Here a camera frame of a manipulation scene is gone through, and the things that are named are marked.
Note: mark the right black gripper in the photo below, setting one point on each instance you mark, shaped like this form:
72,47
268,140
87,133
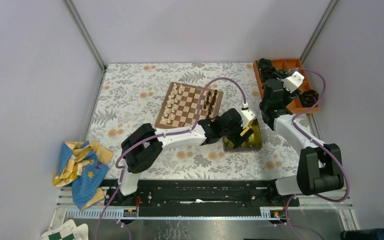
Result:
288,96

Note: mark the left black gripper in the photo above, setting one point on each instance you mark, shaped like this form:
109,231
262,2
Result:
236,139

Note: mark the yellow tin box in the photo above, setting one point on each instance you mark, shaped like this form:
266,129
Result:
252,144

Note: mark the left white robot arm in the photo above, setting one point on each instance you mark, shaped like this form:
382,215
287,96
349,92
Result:
143,146

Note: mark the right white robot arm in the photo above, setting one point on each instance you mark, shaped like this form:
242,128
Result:
319,163

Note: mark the wooden chess board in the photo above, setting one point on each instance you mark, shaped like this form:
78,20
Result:
180,108

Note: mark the green checkered paper board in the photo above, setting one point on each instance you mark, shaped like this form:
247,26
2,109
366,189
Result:
67,231

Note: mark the black part in tray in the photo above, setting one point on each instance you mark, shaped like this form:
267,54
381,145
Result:
268,71

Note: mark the black part on tray edge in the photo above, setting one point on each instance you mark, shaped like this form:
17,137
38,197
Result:
308,98

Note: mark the orange compartment tray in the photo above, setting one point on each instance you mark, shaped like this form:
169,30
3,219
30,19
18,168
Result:
289,66

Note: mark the floral table cloth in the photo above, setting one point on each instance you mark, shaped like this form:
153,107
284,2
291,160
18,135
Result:
132,94

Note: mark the blue yellow cloth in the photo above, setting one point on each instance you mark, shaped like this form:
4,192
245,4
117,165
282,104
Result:
83,166

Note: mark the black cylinder object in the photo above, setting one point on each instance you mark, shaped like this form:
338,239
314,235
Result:
363,234

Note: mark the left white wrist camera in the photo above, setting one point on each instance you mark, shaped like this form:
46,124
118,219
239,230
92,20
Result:
247,116

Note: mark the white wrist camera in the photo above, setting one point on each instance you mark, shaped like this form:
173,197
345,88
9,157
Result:
293,81
247,116

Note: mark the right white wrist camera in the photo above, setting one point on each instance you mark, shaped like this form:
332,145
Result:
293,81

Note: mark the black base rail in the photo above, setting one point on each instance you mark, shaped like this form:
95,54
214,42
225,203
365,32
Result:
198,198

